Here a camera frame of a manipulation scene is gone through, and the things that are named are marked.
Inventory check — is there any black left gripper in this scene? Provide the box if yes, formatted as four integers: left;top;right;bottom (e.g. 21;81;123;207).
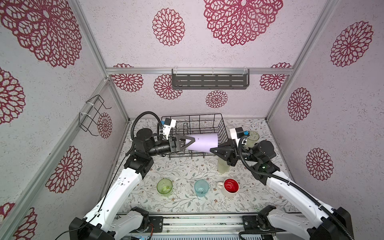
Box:
147;134;195;158

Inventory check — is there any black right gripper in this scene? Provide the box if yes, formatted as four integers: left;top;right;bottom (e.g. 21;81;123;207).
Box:
212;141;260;170

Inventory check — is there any lavender plastic cup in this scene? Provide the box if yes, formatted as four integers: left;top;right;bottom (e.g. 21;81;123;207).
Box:
187;133;219;153

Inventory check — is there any teal textured glass cup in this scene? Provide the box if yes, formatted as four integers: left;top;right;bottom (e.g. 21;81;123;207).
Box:
194;180;210;197

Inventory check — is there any short green glass cup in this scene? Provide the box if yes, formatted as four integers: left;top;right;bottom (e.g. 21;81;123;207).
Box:
157;179;173;196

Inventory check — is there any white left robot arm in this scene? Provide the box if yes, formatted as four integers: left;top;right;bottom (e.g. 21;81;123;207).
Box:
69;128;196;240

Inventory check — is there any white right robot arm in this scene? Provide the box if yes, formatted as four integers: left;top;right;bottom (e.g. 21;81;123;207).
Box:
210;136;354;240

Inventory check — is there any pale frosted green cup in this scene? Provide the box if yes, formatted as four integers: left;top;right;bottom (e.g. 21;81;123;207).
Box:
218;159;231;174

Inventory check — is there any tall green glass tumbler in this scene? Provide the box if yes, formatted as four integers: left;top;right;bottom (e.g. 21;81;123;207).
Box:
246;131;260;148

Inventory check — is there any red and cream mug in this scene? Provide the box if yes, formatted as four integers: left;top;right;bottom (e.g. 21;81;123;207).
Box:
217;178;240;198

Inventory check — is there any black wire dish rack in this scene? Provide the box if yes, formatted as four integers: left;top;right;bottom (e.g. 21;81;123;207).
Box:
161;114;229;145

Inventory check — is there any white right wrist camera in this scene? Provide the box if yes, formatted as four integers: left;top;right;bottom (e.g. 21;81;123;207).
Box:
230;127;250;146

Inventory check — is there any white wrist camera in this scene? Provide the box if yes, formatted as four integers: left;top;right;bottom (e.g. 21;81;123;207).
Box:
162;118;177;140
230;127;250;146

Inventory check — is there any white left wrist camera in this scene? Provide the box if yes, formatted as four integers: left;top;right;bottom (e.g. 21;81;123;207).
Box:
162;118;177;140

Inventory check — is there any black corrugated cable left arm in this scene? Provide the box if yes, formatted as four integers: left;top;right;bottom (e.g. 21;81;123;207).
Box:
128;111;164;151

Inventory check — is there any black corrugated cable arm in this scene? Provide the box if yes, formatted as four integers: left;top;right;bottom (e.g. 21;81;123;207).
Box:
237;135;356;240
128;111;164;151

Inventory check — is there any grey wall shelf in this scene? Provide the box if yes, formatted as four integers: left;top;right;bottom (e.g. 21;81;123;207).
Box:
171;69;250;90

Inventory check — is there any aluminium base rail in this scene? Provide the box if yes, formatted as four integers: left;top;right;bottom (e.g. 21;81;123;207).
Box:
76;212;331;240

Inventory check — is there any black wire wall hanger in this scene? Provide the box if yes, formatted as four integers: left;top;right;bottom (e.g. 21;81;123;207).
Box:
78;95;113;139

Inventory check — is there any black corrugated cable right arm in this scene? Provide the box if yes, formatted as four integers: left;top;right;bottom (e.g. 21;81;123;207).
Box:
237;135;356;240

